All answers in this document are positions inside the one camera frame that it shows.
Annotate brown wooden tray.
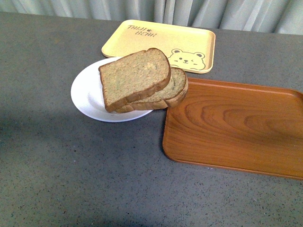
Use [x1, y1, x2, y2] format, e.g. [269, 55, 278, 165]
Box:
[162, 78, 303, 179]

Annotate bread slice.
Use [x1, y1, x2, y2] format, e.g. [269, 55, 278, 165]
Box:
[98, 48, 171, 112]
[116, 68, 188, 113]

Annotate white round plate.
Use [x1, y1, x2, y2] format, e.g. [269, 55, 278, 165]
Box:
[71, 57, 151, 122]

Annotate grey curtain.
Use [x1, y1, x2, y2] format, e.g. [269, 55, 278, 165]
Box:
[0, 0, 303, 35]

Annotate yellow bear tray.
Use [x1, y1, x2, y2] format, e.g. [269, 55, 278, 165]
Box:
[101, 20, 216, 74]

